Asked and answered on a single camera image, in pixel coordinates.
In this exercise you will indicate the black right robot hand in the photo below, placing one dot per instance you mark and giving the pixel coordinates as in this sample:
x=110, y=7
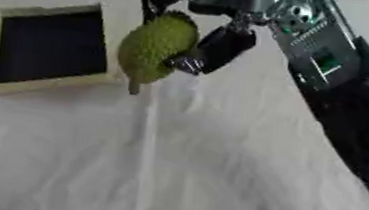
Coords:
x=225, y=41

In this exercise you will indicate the green spiky toy fruit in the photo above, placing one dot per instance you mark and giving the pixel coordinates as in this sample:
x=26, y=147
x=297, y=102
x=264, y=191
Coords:
x=157, y=48

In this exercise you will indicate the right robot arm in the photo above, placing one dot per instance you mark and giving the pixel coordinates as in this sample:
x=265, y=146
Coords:
x=338, y=82

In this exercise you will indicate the tan box with black inside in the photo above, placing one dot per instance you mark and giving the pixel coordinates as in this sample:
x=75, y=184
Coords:
x=48, y=48

